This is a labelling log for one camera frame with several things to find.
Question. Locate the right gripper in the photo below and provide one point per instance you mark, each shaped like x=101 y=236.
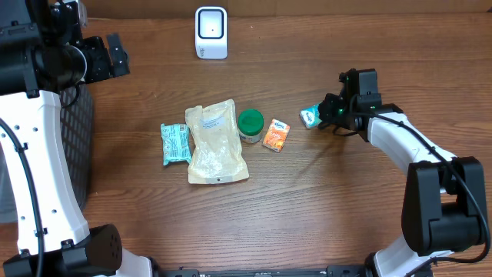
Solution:
x=326 y=108

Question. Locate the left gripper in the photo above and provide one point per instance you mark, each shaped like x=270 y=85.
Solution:
x=107 y=69

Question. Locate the teal white tissue packet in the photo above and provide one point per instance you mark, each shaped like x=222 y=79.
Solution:
x=310 y=116

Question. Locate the orange tissue packet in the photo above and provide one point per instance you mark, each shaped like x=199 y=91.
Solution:
x=276 y=135

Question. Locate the teal snack packet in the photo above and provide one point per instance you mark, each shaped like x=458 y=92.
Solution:
x=175 y=139

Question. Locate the green lid jar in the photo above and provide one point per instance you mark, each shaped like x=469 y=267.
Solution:
x=250 y=125

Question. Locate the beige powder pouch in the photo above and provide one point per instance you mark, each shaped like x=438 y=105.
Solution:
x=217 y=156

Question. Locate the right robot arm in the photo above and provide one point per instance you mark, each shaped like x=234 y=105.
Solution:
x=444 y=213

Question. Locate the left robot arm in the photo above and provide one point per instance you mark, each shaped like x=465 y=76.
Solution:
x=44 y=53

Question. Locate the white barcode scanner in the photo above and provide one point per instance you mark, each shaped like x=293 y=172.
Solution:
x=211 y=32

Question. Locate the grey plastic mesh basket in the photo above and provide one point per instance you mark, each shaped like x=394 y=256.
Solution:
x=77 y=119

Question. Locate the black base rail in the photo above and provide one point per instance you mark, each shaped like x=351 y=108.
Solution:
x=261 y=273

